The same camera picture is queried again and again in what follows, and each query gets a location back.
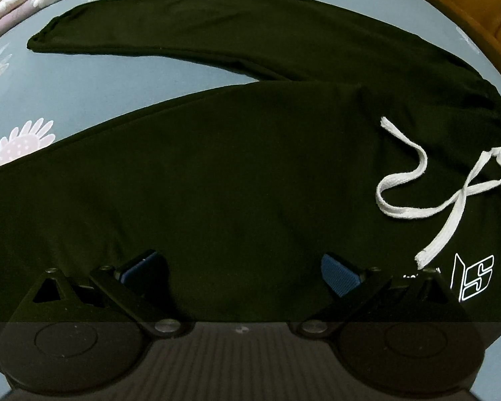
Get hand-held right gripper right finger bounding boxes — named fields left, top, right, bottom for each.
left=296, top=252, right=461, bottom=339

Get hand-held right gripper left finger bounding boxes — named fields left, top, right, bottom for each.
left=32, top=250, right=181, bottom=338

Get black pants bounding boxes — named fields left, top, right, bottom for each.
left=0, top=0, right=501, bottom=324

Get blue floral bed sheet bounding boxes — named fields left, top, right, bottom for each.
left=0, top=0, right=501, bottom=395

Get wooden headboard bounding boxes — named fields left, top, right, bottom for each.
left=394, top=0, right=501, bottom=95

